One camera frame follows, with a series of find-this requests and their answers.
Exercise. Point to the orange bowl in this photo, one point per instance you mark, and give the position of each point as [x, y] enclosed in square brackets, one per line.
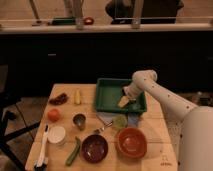
[131, 142]

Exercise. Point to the green lettuce leaf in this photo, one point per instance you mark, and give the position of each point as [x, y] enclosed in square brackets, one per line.
[119, 122]

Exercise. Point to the metal fork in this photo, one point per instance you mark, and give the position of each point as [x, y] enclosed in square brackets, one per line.
[100, 130]

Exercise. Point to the white paper cup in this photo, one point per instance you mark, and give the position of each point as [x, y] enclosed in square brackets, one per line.
[56, 135]

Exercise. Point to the red object on shelf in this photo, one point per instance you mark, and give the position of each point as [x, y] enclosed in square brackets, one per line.
[88, 21]

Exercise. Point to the dark maroon bowl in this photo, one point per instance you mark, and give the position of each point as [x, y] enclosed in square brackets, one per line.
[94, 148]

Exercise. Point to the orange tomato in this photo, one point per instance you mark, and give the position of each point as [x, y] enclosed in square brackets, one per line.
[53, 115]

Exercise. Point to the green box on shelf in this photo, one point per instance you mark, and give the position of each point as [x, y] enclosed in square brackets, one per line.
[62, 21]

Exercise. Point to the blue grey cloth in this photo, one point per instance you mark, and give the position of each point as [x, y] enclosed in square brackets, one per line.
[106, 117]

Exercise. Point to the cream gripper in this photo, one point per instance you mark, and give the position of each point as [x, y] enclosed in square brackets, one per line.
[132, 91]

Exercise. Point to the white dish brush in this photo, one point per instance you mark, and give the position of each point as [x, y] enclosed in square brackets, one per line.
[41, 159]

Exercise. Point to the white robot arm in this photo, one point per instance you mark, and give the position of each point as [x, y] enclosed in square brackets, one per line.
[196, 143]

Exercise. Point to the black chair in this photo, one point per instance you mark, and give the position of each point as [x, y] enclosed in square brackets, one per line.
[9, 98]

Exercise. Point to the small metal cup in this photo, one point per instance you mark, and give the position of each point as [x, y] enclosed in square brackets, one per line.
[79, 121]

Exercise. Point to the green plastic tray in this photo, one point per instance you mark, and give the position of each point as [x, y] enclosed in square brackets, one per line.
[108, 94]

